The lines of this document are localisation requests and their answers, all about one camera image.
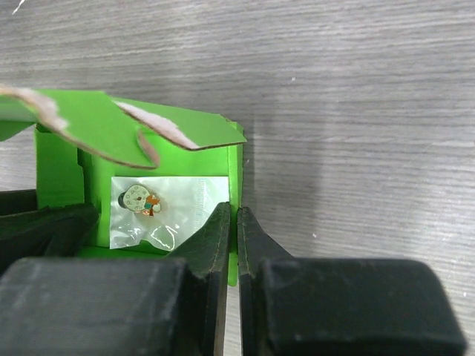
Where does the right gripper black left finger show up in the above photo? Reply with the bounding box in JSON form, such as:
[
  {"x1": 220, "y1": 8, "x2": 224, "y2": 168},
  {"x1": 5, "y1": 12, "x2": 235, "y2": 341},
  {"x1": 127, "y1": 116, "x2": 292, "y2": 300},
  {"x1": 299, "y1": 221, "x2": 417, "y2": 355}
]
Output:
[{"x1": 1, "y1": 202, "x2": 231, "y2": 355}]

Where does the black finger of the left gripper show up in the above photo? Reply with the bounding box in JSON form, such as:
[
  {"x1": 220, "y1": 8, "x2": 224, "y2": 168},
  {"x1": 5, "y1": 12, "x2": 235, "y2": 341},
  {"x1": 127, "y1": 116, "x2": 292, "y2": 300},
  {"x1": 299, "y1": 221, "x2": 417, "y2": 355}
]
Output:
[{"x1": 1, "y1": 189, "x2": 99, "y2": 273}]

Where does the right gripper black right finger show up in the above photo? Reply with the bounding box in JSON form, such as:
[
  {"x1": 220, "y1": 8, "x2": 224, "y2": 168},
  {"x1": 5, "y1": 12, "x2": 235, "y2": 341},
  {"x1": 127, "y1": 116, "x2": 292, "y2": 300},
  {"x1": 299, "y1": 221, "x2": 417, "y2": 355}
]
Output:
[{"x1": 237, "y1": 208, "x2": 468, "y2": 355}]

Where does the green paper box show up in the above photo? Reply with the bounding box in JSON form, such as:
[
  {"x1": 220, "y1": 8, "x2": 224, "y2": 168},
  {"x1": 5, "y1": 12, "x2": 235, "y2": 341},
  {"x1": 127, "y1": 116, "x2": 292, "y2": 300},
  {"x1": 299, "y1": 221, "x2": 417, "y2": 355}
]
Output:
[{"x1": 1, "y1": 86, "x2": 245, "y2": 285}]

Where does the small clear plastic bag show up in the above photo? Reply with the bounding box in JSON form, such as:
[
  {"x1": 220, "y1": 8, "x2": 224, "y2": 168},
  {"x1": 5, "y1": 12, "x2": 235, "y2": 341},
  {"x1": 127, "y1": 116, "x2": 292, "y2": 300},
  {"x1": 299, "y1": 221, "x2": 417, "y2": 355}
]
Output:
[{"x1": 109, "y1": 177, "x2": 229, "y2": 252}]

